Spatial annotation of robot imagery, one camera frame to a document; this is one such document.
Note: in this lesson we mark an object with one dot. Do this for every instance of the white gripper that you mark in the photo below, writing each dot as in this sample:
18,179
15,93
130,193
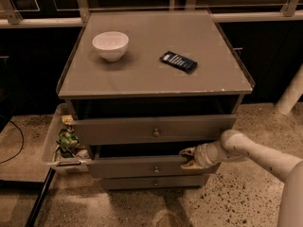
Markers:
200,156

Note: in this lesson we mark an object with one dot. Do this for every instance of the grey drawer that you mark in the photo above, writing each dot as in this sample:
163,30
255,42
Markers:
143,160
115,131
154,182

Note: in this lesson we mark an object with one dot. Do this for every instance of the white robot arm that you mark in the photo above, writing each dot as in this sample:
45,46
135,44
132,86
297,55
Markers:
233,145

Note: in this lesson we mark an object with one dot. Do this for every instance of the grey top drawer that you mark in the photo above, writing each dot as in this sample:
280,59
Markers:
115,131

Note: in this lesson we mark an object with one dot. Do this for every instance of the grey bottom drawer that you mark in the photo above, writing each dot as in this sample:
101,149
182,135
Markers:
154,182

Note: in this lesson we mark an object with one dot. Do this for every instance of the grey drawer cabinet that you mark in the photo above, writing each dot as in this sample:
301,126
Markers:
139,84

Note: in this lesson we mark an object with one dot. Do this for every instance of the dark blue snack packet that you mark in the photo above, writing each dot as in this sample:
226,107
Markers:
177,61

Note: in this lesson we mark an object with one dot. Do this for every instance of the green snack bag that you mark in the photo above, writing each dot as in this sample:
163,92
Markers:
68,138

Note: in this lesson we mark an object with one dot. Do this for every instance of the white ceramic bowl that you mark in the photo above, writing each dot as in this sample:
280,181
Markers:
111,45

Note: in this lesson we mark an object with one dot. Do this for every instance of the black metal floor bar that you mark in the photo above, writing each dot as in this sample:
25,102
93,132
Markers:
40,199

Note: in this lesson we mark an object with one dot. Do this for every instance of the white metal railing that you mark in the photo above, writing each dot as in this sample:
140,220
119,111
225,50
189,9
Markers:
48,13

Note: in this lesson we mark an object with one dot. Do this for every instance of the white post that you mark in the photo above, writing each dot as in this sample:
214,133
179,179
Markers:
292,94

